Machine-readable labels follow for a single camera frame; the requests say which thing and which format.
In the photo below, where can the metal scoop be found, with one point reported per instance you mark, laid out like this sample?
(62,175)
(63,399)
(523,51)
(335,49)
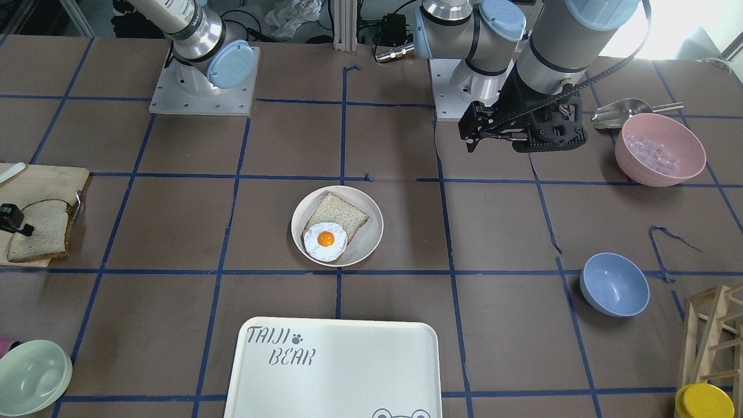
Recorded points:
(614,115)

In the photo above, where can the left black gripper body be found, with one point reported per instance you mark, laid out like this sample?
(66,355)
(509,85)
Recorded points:
(512,100)

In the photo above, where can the blue bowl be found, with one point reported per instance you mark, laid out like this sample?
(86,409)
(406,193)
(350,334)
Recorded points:
(614,285)

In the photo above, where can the white round plate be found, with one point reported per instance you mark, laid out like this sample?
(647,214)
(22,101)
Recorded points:
(365,240)

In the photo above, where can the yellow lid container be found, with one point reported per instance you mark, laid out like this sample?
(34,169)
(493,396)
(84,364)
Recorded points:
(703,400)

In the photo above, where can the aluminium frame post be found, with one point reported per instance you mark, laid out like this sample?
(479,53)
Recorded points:
(345,24)

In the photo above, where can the pink bowl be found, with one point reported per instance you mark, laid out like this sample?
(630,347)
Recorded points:
(657,151)

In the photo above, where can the wooden cutting board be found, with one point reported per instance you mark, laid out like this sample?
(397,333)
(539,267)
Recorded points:
(41,182)

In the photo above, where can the black power adapter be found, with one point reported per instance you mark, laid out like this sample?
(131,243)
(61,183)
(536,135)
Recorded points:
(393,31)

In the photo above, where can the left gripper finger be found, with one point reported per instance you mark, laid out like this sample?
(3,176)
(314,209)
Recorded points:
(471,145)

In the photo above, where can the fried egg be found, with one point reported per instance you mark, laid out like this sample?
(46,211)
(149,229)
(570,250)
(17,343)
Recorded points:
(325,241)

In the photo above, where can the bread slice on plate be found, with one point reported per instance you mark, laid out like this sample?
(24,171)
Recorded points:
(336,210)

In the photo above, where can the bread slice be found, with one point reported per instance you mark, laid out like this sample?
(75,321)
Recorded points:
(51,219)
(336,210)

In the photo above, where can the pink cloth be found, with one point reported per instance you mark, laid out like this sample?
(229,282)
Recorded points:
(7,344)

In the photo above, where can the white bear tray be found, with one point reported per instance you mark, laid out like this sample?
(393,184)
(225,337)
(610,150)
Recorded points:
(302,367)

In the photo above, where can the wooden rack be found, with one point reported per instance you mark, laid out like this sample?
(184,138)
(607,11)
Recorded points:
(712,324)

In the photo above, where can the green bowl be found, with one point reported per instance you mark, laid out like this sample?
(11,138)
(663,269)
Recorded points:
(33,376)

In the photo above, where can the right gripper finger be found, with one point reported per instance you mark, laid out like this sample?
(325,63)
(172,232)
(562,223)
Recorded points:
(12,220)

